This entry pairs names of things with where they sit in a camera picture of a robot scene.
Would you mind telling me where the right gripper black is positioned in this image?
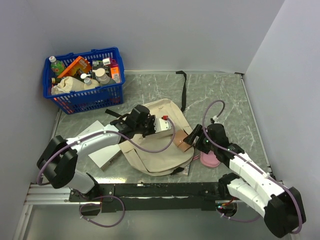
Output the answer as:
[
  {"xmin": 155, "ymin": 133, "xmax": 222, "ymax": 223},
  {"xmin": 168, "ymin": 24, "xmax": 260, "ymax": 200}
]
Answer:
[{"xmin": 183, "ymin": 123, "xmax": 218, "ymax": 155}]

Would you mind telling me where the brown leather wallet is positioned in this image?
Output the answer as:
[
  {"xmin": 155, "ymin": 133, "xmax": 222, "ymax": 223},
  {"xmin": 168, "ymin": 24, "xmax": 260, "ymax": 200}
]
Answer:
[{"xmin": 173, "ymin": 129, "xmax": 192, "ymax": 152}]

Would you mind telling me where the cream canvas backpack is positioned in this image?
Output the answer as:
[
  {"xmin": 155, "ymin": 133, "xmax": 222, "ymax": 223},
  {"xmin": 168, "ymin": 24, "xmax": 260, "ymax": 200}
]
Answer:
[{"xmin": 119, "ymin": 83, "xmax": 195, "ymax": 176}]

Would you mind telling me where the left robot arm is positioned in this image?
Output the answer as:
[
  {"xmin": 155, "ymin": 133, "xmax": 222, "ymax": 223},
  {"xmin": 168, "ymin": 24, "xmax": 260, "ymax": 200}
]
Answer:
[{"xmin": 36, "ymin": 105, "xmax": 157, "ymax": 201}]

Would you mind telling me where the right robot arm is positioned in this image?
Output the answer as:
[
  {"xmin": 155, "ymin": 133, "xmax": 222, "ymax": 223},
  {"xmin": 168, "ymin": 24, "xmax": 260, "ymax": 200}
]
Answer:
[{"xmin": 183, "ymin": 122, "xmax": 306, "ymax": 238}]

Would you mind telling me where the pink pencil case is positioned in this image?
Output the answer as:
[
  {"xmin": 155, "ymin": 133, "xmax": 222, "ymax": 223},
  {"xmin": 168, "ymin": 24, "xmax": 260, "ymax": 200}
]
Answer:
[{"xmin": 193, "ymin": 151, "xmax": 221, "ymax": 168}]

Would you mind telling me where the floral cover book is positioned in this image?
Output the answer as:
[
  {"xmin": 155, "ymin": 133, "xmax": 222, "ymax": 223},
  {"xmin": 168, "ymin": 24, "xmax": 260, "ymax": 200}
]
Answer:
[{"xmin": 181, "ymin": 163, "xmax": 190, "ymax": 176}]

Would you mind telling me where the white book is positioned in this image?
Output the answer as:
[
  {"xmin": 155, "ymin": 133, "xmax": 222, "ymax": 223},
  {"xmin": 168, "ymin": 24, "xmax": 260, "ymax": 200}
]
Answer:
[{"xmin": 77, "ymin": 120, "xmax": 121, "ymax": 170}]

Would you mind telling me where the grey pump bottle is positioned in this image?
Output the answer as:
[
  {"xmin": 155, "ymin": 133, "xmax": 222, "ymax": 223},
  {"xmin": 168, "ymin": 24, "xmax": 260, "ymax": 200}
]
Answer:
[{"xmin": 93, "ymin": 68, "xmax": 116, "ymax": 87}]

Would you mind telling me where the pink orange carton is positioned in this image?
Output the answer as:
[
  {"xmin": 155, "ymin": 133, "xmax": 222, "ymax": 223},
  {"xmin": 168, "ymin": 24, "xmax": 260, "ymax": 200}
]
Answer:
[{"xmin": 109, "ymin": 58, "xmax": 122, "ymax": 83}]

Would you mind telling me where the cream lotion bottle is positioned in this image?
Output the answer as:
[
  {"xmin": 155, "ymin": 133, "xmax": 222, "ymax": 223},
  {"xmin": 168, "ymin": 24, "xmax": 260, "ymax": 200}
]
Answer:
[{"xmin": 80, "ymin": 73, "xmax": 100, "ymax": 90}]

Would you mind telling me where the blue plastic basket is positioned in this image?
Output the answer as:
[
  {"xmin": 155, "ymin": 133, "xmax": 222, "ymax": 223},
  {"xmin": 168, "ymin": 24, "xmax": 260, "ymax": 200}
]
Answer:
[{"xmin": 42, "ymin": 46, "xmax": 126, "ymax": 115}]

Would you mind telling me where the black product box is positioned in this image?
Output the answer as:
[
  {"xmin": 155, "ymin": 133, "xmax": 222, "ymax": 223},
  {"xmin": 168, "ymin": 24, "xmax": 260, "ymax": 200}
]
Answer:
[{"xmin": 91, "ymin": 60, "xmax": 110, "ymax": 76}]

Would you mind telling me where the beige cloth pouch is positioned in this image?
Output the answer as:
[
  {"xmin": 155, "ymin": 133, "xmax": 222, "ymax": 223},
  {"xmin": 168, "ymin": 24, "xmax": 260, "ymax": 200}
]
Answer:
[{"xmin": 51, "ymin": 76, "xmax": 85, "ymax": 95}]

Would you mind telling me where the orange snack box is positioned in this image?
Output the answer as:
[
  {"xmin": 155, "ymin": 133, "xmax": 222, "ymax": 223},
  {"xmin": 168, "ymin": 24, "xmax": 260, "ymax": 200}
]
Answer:
[{"xmin": 58, "ymin": 56, "xmax": 92, "ymax": 78}]

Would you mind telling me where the green soda bottle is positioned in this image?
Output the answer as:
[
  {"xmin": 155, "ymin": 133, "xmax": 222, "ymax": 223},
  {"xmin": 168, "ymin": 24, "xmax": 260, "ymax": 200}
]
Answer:
[{"xmin": 49, "ymin": 56, "xmax": 66, "ymax": 77}]

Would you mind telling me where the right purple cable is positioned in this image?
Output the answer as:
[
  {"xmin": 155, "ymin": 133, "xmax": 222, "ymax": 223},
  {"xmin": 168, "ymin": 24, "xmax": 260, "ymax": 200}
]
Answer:
[{"xmin": 201, "ymin": 99, "xmax": 302, "ymax": 235}]

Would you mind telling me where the purple cable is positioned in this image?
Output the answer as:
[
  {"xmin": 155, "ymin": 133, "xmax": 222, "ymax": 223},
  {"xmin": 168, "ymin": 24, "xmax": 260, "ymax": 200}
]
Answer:
[
  {"xmin": 36, "ymin": 118, "xmax": 176, "ymax": 228},
  {"xmin": 201, "ymin": 99, "xmax": 302, "ymax": 235}
]

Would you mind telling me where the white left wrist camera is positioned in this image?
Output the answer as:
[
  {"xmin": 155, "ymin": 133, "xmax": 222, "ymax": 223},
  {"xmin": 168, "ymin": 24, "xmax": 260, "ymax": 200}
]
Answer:
[{"xmin": 153, "ymin": 115, "xmax": 172, "ymax": 134}]

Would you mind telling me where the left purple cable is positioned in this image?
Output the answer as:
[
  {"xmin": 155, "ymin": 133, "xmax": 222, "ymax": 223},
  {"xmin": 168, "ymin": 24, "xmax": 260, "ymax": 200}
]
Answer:
[{"xmin": 36, "ymin": 118, "xmax": 176, "ymax": 228}]

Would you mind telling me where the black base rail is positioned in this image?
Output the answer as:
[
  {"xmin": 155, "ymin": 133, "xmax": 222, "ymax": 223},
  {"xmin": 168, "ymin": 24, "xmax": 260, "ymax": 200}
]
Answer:
[{"xmin": 69, "ymin": 182, "xmax": 232, "ymax": 213}]

